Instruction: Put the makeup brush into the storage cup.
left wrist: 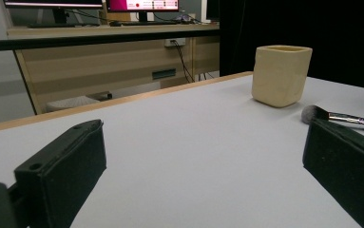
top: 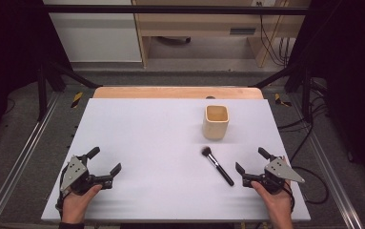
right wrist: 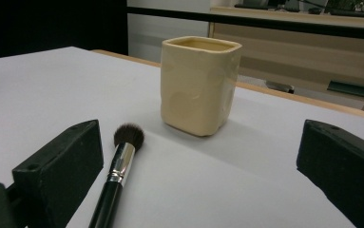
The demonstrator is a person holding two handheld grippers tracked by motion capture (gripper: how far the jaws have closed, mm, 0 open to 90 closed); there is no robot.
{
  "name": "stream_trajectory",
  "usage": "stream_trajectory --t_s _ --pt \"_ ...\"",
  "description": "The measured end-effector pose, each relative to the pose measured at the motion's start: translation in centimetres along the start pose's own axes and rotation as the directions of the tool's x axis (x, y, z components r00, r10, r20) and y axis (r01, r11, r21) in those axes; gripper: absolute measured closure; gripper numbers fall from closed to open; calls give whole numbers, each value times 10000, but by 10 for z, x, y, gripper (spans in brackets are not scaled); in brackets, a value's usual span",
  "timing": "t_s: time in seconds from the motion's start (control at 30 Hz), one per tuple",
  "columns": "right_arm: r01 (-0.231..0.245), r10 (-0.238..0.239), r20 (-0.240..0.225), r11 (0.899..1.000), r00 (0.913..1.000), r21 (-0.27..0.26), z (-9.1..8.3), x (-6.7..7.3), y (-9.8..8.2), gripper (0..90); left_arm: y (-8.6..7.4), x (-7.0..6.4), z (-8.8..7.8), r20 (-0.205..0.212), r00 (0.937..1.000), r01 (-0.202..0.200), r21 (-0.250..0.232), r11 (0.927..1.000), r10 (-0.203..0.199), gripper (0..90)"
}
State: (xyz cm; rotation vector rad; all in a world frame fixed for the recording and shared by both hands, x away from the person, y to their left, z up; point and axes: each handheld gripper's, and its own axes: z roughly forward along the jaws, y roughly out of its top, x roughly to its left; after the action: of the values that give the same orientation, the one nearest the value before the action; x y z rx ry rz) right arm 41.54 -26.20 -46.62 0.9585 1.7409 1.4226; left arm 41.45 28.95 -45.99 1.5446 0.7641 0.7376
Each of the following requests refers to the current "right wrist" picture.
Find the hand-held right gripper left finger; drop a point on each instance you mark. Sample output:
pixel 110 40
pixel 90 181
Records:
pixel 59 164

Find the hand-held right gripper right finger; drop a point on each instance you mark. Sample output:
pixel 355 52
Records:
pixel 344 167

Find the black makeup brush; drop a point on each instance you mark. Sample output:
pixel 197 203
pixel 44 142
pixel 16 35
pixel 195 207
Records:
pixel 110 196

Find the cream square cup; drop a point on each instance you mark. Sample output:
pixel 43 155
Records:
pixel 195 85

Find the dark object under desk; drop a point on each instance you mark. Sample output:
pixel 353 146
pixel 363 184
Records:
pixel 279 86

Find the wooden desk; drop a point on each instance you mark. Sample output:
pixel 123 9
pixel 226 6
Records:
pixel 303 57

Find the black curtain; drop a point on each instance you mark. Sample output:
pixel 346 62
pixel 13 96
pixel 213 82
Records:
pixel 53 25

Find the white table sheet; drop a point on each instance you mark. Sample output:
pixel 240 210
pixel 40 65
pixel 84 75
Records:
pixel 201 177

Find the black keyboard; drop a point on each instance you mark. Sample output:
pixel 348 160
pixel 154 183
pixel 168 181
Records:
pixel 357 13

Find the white cabinet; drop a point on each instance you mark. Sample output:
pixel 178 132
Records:
pixel 167 34

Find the black horizontal frame bar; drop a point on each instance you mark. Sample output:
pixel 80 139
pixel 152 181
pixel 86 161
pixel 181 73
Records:
pixel 265 22

